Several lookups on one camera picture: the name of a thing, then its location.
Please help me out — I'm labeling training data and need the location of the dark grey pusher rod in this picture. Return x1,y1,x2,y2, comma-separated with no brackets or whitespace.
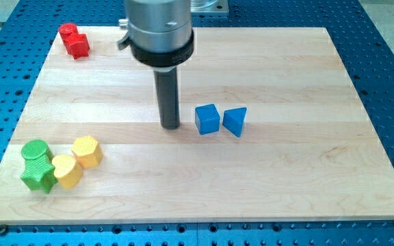
154,66,180,130

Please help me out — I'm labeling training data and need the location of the blue cube block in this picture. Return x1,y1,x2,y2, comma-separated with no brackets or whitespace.
195,104,220,135

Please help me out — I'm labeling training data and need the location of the blue triangular prism block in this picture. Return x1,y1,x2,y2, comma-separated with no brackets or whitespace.
222,107,247,137

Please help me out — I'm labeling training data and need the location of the silver metal mounting plate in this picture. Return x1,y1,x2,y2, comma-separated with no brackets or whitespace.
191,0,229,16

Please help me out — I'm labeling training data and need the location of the yellow hexagon block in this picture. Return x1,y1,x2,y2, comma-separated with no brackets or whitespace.
71,135,103,169

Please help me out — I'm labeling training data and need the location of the red cylinder block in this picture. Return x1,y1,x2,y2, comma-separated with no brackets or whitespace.
58,23,78,41

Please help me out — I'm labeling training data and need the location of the yellow cylinder block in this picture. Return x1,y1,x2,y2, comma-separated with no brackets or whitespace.
51,155,83,189

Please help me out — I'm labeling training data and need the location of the green cylinder block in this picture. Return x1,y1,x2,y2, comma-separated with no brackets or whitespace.
21,139,54,160

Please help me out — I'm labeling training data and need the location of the green star block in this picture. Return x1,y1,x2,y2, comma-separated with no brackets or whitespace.
21,154,57,193

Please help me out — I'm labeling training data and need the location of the wooden board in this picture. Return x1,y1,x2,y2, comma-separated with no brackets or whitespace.
0,27,394,225

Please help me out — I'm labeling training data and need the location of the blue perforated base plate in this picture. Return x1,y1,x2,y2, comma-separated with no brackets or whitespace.
0,0,394,245

